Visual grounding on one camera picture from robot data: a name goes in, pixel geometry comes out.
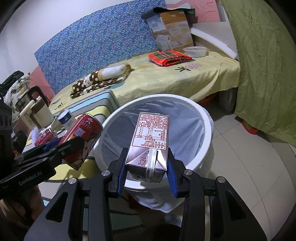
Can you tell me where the cream warmer base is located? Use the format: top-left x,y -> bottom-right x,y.
20,100 -> 37,131

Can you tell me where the white foam board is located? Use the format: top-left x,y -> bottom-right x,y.
190,22 -> 239,60

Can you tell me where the blue white paper cup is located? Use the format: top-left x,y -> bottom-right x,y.
58,110 -> 76,131

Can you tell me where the red snack can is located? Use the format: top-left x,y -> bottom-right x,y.
59,113 -> 103,170

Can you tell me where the white plastic bowl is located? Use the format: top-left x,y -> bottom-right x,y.
183,46 -> 207,58

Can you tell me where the floral bag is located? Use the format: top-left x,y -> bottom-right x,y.
4,73 -> 30,114

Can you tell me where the blue patterned headboard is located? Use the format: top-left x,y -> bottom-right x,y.
34,0 -> 166,93

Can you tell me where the black bag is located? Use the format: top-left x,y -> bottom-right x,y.
0,70 -> 24,96

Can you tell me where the red white snack packet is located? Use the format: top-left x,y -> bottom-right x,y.
34,128 -> 58,146

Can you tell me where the person's left hand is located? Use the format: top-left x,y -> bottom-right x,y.
1,186 -> 45,227

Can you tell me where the brown polka dot blanket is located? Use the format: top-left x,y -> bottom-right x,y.
70,63 -> 132,99

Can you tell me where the red plaid folded cloth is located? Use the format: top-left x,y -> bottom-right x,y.
148,50 -> 193,67

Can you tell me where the bedding package box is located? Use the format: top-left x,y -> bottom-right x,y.
141,7 -> 197,52

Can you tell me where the white tissue pack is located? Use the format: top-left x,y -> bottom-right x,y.
31,127 -> 39,146

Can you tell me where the translucent bin liner bag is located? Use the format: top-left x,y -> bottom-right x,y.
95,96 -> 212,170

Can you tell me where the cream brown kettle mug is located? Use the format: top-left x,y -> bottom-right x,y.
30,97 -> 54,129

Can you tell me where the yellow bed sheet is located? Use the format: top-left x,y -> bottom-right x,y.
48,50 -> 241,117

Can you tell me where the white trash bin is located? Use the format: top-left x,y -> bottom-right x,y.
93,93 -> 215,214

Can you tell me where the striped table cloth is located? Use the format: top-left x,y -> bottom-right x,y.
39,90 -> 119,205

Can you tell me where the green curtain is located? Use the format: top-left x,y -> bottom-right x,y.
222,1 -> 295,146

